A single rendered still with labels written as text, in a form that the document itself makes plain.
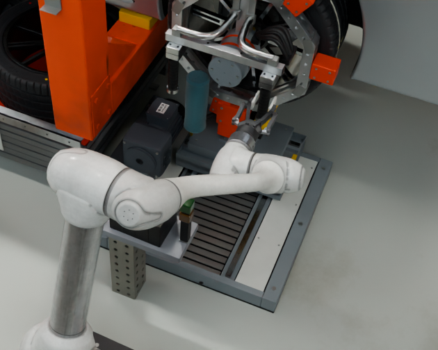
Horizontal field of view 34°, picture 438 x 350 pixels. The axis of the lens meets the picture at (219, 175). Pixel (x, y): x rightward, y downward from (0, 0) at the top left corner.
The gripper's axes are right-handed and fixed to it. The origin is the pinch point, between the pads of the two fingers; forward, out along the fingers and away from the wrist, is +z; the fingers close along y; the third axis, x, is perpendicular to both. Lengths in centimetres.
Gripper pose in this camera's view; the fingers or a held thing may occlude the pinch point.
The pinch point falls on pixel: (264, 101)
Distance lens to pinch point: 245.0
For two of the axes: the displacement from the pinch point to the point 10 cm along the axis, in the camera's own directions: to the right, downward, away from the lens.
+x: 0.7, -6.6, -7.5
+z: 3.7, -6.8, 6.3
